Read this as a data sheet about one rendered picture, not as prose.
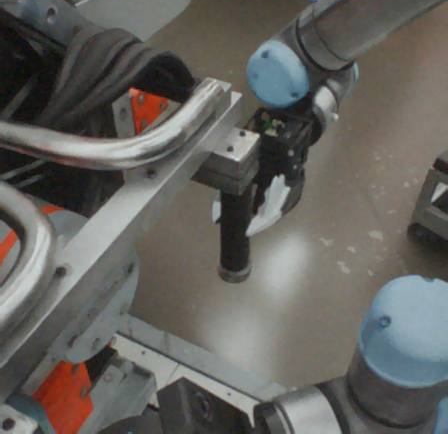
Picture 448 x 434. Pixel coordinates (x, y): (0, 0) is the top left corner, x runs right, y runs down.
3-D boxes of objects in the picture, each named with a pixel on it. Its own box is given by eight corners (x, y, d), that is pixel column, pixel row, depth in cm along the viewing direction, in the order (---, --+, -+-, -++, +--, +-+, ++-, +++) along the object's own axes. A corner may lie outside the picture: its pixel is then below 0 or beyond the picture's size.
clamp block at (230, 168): (187, 147, 62) (185, 107, 58) (259, 170, 59) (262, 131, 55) (164, 172, 59) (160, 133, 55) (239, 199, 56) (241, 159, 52)
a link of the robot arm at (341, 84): (315, 35, 82) (309, 84, 88) (288, 68, 75) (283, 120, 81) (367, 46, 79) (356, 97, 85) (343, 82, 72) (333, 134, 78)
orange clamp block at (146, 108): (93, 125, 79) (127, 95, 85) (138, 140, 77) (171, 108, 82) (85, 83, 74) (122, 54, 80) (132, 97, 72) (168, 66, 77)
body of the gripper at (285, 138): (237, 129, 64) (276, 81, 72) (235, 184, 70) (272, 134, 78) (297, 148, 62) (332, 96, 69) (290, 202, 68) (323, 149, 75)
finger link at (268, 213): (246, 203, 58) (268, 152, 64) (244, 241, 62) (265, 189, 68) (274, 210, 57) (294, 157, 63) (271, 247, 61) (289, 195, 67)
